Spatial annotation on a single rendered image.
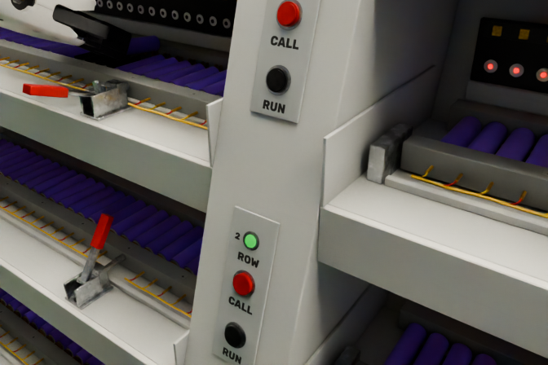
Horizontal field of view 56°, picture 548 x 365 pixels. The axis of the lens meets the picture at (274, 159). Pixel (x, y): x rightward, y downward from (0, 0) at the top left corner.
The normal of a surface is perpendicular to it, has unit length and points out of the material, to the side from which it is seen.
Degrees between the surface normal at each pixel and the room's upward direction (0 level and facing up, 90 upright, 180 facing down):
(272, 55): 90
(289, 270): 90
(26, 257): 17
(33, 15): 98
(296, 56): 90
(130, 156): 107
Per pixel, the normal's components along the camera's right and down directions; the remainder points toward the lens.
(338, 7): -0.56, 0.10
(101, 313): 0.00, -0.89
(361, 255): -0.58, 0.37
